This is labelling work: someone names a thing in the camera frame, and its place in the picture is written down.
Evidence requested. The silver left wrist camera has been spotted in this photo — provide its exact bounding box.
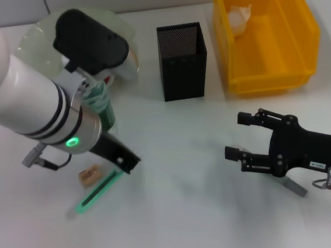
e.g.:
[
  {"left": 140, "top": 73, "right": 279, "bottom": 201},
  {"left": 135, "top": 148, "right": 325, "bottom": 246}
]
[{"left": 49, "top": 3, "right": 141, "bottom": 88}]

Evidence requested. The left wrist connector cable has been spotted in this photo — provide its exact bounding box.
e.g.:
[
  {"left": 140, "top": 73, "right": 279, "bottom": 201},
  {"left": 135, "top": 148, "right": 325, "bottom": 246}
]
[{"left": 20, "top": 140, "right": 74, "bottom": 173}]

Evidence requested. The red-orange mandarin orange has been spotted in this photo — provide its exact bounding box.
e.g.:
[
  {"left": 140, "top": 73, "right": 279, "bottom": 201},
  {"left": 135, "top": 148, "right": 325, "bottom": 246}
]
[{"left": 103, "top": 74, "right": 117, "bottom": 86}]

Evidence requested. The mint green utility knife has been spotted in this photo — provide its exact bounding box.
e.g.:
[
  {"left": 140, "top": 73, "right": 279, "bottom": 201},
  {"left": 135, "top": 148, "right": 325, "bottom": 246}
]
[{"left": 70, "top": 167, "right": 131, "bottom": 217}]

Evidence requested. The yellow plastic storage bin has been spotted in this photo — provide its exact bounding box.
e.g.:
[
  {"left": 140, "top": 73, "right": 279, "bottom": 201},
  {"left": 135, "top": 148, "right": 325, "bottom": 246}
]
[{"left": 211, "top": 0, "right": 326, "bottom": 99}]

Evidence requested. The small tan eraser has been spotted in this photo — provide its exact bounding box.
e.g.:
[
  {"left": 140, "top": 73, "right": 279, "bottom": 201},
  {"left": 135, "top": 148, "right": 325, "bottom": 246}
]
[{"left": 77, "top": 164, "right": 103, "bottom": 188}]

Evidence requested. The black mesh pen holder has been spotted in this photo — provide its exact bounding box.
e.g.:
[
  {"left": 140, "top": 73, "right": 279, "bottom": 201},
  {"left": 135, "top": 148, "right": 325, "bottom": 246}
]
[{"left": 155, "top": 20, "right": 212, "bottom": 103}]

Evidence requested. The white paper ball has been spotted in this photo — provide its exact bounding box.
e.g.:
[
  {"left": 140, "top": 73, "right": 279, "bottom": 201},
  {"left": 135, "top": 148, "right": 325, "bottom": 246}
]
[{"left": 227, "top": 2, "right": 256, "bottom": 39}]

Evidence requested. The clear pen with grey end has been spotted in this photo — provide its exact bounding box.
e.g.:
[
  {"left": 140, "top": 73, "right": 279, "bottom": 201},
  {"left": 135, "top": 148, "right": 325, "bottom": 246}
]
[{"left": 241, "top": 142, "right": 309, "bottom": 202}]

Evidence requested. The pale green glass fruit plate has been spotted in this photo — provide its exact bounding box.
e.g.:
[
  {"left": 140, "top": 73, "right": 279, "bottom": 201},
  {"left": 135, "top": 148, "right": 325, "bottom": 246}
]
[{"left": 14, "top": 4, "right": 141, "bottom": 86}]

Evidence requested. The clear water bottle green label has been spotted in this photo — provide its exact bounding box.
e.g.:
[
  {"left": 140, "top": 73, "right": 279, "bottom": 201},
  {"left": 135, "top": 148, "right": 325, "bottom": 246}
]
[{"left": 79, "top": 81, "right": 119, "bottom": 135}]

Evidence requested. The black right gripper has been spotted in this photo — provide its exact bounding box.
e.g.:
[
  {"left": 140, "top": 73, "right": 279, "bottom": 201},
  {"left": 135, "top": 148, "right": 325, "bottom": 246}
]
[{"left": 220, "top": 101, "right": 331, "bottom": 188}]

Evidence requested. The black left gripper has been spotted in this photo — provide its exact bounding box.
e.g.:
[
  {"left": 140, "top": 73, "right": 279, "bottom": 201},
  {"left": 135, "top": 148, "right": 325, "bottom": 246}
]
[{"left": 86, "top": 130, "right": 143, "bottom": 179}]

